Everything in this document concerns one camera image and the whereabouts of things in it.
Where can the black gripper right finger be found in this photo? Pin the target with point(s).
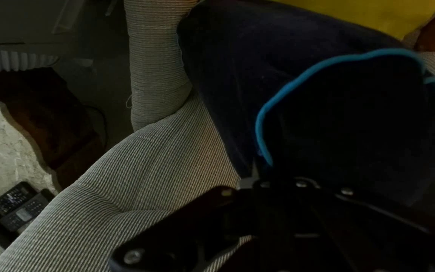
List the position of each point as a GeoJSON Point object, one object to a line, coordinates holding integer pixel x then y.
{"type": "Point", "coordinates": [358, 232]}

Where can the yellow pillow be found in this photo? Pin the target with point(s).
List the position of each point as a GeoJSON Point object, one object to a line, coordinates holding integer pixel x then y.
{"type": "Point", "coordinates": [373, 16]}

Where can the beige fabric armchair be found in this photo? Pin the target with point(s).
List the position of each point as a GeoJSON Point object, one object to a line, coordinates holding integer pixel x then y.
{"type": "Point", "coordinates": [127, 191]}

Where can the marble top side table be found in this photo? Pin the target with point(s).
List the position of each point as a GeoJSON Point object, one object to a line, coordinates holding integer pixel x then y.
{"type": "Point", "coordinates": [0, 146]}

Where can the dark navy cloth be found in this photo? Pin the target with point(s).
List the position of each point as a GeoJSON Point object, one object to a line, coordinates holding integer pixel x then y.
{"type": "Point", "coordinates": [298, 85]}

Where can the white portable air conditioner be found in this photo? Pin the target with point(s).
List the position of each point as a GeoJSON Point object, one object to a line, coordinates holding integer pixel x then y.
{"type": "Point", "coordinates": [31, 20]}

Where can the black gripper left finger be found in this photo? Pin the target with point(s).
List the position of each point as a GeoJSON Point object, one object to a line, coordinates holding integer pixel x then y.
{"type": "Point", "coordinates": [197, 227]}

